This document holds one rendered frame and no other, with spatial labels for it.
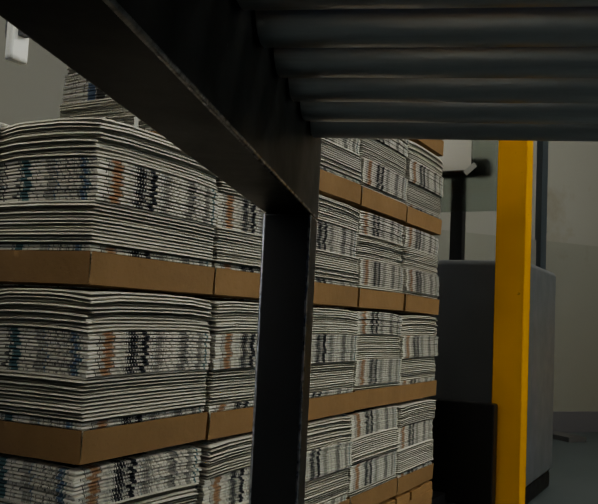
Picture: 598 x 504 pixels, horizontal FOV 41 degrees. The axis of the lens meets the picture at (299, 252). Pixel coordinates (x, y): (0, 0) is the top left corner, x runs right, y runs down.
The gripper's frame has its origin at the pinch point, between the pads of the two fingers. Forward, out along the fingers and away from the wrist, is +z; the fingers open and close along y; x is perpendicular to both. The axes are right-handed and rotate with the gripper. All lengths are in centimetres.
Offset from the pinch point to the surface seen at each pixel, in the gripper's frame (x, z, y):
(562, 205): -408, -36, -7
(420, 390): -129, 56, -19
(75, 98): -27.3, 0.2, 14.5
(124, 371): -6, 47, -19
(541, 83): 20, 20, -78
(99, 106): -26.5, 2.5, 7.8
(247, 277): -37, 32, -19
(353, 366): -84, 48, -19
